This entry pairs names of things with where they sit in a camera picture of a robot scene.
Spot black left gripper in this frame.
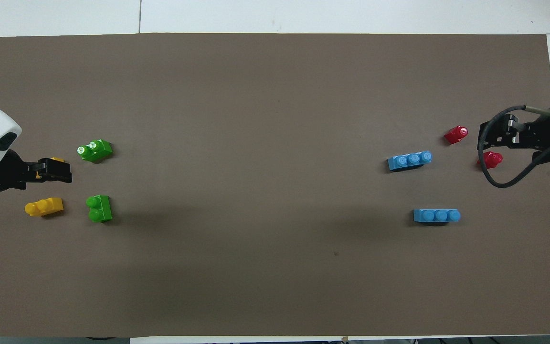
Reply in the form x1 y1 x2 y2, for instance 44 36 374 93
0 149 73 193

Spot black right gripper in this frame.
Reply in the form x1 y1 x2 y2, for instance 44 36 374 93
478 115 550 163

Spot green two-stud toy brick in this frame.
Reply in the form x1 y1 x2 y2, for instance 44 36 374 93
85 194 113 224
77 139 113 163

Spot blue three-stud toy brick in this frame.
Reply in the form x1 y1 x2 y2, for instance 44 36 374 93
387 150 433 172
413 208 462 224

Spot red one-stud toy brick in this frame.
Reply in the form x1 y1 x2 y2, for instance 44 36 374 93
444 125 469 145
476 151 504 169

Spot brown table mat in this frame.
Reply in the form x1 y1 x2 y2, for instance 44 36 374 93
0 32 550 339

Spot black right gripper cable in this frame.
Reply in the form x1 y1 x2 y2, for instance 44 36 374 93
477 105 550 189

